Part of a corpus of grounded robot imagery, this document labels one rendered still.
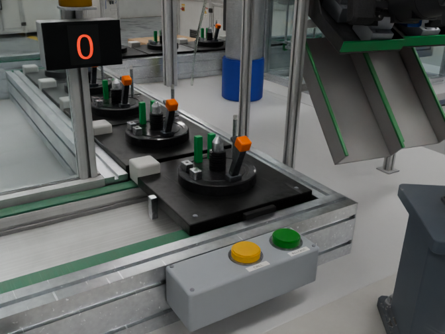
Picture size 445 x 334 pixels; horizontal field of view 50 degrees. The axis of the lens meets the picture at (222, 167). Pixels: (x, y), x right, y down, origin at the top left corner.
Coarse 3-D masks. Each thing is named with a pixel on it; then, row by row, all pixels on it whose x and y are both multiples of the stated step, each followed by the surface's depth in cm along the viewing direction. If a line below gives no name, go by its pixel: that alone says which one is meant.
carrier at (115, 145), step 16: (144, 112) 105; (160, 112) 102; (96, 128) 105; (112, 128) 110; (128, 128) 103; (144, 128) 104; (160, 128) 103; (176, 128) 104; (192, 128) 111; (112, 144) 100; (128, 144) 100; (144, 144) 98; (160, 144) 98; (176, 144) 100; (192, 144) 101; (224, 144) 101; (128, 160) 92; (160, 160) 93
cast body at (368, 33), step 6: (384, 18) 81; (390, 18) 81; (378, 24) 82; (384, 24) 82; (390, 24) 82; (354, 30) 87; (360, 30) 85; (366, 30) 83; (372, 30) 82; (378, 30) 82; (384, 30) 83; (390, 30) 83; (360, 36) 85; (366, 36) 83; (372, 36) 82; (378, 36) 82; (384, 36) 83; (390, 36) 83
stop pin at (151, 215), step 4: (148, 196) 79; (152, 196) 79; (148, 200) 79; (152, 200) 78; (156, 200) 79; (148, 204) 80; (152, 204) 79; (156, 204) 79; (148, 208) 80; (152, 208) 79; (156, 208) 79; (148, 212) 80; (152, 212) 79; (156, 212) 80; (152, 216) 80; (156, 216) 80
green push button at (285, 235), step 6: (276, 234) 68; (282, 234) 68; (288, 234) 68; (294, 234) 68; (276, 240) 67; (282, 240) 66; (288, 240) 66; (294, 240) 66; (282, 246) 66; (288, 246) 66; (294, 246) 66
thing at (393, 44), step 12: (312, 0) 87; (312, 12) 87; (324, 12) 90; (324, 24) 84; (336, 24) 88; (348, 24) 89; (336, 36) 81; (348, 36) 85; (396, 36) 86; (336, 48) 82; (348, 48) 81; (360, 48) 82; (372, 48) 83; (384, 48) 84; (396, 48) 85
